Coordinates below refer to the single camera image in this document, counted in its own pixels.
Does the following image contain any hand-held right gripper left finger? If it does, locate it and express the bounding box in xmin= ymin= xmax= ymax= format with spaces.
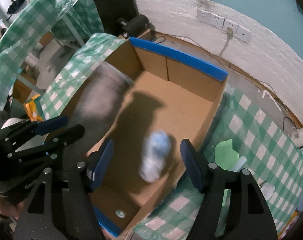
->
xmin=13 ymin=138 xmax=115 ymax=240

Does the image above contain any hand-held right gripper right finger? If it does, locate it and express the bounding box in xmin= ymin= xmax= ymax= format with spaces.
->
xmin=180 ymin=138 xmax=278 ymax=240

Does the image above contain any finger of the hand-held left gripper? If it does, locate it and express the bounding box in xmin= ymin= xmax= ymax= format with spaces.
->
xmin=5 ymin=124 xmax=85 ymax=172
xmin=0 ymin=116 xmax=69 ymax=153

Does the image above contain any light green cloth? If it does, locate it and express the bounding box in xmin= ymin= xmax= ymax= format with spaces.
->
xmin=215 ymin=139 xmax=239 ymax=170

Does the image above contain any blue and white cloth bundle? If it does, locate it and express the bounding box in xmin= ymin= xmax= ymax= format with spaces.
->
xmin=139 ymin=129 xmax=172 ymax=183

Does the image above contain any grey cloth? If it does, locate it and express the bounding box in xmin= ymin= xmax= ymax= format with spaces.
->
xmin=66 ymin=61 xmax=133 ymax=160

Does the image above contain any cardboard box with blue edges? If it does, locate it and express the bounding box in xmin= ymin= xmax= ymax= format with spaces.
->
xmin=63 ymin=37 xmax=229 ymax=238

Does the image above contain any person's left hand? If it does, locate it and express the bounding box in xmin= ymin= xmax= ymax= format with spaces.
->
xmin=0 ymin=199 xmax=25 ymax=222

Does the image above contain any orange bag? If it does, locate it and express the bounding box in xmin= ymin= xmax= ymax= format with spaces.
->
xmin=24 ymin=94 xmax=45 ymax=122

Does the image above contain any brown cardboard box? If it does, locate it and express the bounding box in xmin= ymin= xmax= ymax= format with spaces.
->
xmin=13 ymin=80 xmax=32 ymax=103

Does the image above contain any white roll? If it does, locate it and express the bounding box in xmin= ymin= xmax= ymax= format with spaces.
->
xmin=233 ymin=156 xmax=247 ymax=172

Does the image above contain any green checked plastic tablecloth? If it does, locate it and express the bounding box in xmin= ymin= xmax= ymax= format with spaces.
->
xmin=39 ymin=32 xmax=303 ymax=240
xmin=0 ymin=0 xmax=104 ymax=110

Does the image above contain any colourful printed bag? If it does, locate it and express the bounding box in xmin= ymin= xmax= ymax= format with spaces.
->
xmin=278 ymin=211 xmax=301 ymax=239

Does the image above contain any black umbrella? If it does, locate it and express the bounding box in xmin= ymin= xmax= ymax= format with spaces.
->
xmin=7 ymin=0 xmax=27 ymax=14

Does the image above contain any black cylindrical device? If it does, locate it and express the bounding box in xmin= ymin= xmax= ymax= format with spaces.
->
xmin=118 ymin=14 xmax=150 ymax=37

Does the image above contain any white metal table frame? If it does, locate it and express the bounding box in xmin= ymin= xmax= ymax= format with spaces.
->
xmin=63 ymin=16 xmax=85 ymax=48

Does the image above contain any white wall socket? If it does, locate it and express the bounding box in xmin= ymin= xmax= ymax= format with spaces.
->
xmin=223 ymin=19 xmax=239 ymax=34
xmin=236 ymin=26 xmax=252 ymax=42
xmin=210 ymin=13 xmax=225 ymax=28
xmin=196 ymin=9 xmax=211 ymax=24

